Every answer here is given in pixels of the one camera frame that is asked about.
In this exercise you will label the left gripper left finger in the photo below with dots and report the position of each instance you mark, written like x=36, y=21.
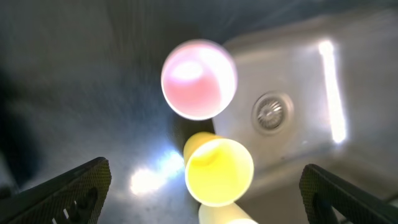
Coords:
x=62, y=196

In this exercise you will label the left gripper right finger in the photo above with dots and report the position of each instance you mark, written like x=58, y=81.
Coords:
x=342, y=199

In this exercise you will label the yellow cup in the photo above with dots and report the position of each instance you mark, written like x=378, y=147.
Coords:
x=222, y=216
x=219, y=172

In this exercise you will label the steel sink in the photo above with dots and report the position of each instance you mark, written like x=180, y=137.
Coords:
x=298, y=77

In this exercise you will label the pink cup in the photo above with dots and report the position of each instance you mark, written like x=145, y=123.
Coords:
x=197, y=84

